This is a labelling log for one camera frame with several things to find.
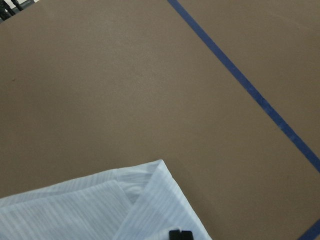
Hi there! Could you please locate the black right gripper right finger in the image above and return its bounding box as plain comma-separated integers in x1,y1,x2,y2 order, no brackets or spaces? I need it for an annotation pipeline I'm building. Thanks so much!
180,230,193,240

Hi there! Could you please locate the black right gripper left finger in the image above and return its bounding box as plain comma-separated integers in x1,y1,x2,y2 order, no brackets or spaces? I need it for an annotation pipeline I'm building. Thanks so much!
168,230,181,240

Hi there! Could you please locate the light blue striped shirt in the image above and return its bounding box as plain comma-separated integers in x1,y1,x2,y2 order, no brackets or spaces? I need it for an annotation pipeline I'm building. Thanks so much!
0,159,210,240

